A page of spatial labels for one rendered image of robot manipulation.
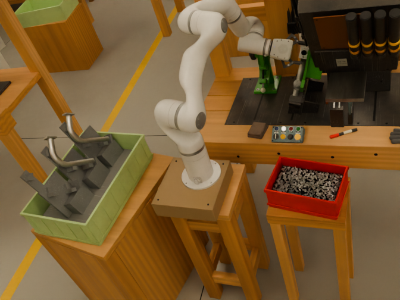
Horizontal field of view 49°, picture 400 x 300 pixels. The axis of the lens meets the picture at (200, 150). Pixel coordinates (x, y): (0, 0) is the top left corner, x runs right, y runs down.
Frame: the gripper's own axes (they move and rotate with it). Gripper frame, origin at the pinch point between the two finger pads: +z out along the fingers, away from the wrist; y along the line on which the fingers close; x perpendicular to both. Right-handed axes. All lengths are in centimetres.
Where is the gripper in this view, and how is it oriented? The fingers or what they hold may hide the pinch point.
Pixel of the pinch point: (302, 53)
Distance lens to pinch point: 224.2
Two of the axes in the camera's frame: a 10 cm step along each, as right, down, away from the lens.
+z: 9.5, 2.2, -2.1
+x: 2.2, -0.1, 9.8
